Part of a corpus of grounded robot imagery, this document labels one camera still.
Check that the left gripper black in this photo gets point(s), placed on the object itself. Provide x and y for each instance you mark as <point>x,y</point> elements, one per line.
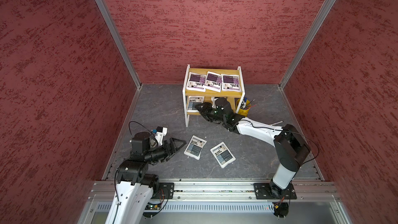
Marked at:
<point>168,153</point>

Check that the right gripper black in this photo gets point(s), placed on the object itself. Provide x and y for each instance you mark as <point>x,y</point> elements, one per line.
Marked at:
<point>206,106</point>

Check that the grey-blue coffee bag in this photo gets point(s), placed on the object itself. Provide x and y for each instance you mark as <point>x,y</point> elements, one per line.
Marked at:
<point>195,147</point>
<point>223,155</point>
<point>194,101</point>

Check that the purple coffee bag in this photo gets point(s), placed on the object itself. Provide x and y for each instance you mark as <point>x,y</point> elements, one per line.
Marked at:
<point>213,82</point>
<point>230,83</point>
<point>196,82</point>

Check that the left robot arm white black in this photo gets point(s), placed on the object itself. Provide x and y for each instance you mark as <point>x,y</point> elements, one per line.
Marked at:
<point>137,193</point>

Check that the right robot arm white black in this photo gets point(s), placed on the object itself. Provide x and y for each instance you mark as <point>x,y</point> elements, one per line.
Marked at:
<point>291,148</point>

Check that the yellow pen cup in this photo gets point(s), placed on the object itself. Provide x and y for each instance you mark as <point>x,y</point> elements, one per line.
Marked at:
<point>245,107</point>

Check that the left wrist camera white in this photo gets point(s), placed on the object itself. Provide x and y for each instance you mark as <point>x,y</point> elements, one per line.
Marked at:
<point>159,134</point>

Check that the wooden two-tier shelf white frame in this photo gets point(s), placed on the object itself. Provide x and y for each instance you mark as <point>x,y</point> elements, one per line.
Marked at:
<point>234,98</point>

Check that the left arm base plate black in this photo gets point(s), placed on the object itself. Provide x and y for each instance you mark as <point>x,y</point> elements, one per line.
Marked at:
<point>163,191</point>

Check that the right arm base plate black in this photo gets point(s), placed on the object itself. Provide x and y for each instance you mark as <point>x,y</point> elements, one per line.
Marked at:
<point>268,191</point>

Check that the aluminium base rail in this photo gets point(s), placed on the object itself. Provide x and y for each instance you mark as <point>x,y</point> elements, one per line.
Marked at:
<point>247,190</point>

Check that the left corner aluminium post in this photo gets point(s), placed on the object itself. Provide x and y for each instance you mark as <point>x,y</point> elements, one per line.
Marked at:
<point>118,41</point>

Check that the corner aluminium post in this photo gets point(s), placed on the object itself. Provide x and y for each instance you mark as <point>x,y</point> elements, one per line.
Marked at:
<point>313,30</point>
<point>118,41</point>

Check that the right corner aluminium post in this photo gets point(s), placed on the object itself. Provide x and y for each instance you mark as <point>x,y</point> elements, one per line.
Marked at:
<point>313,30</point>

